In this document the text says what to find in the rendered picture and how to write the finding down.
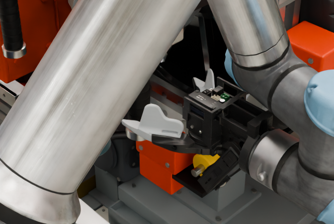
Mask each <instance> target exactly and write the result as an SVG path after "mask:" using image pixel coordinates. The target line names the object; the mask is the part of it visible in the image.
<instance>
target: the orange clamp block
mask: <svg viewBox="0 0 334 224"><path fill-rule="evenodd" d="M286 32H287V34H288V37H289V40H290V43H291V46H292V49H293V52H294V54H295V55H296V56H297V57H298V58H300V59H301V60H302V61H304V62H305V63H306V64H308V65H309V66H311V67H312V68H313V69H315V70H316V71H317V72H322V71H326V70H334V33H333V32H330V31H328V30H326V29H323V28H321V27H319V26H316V25H314V24H312V23H309V22H307V21H302V22H301V23H299V24H297V25H296V26H294V27H292V28H290V29H289V30H287V31H286Z"/></svg>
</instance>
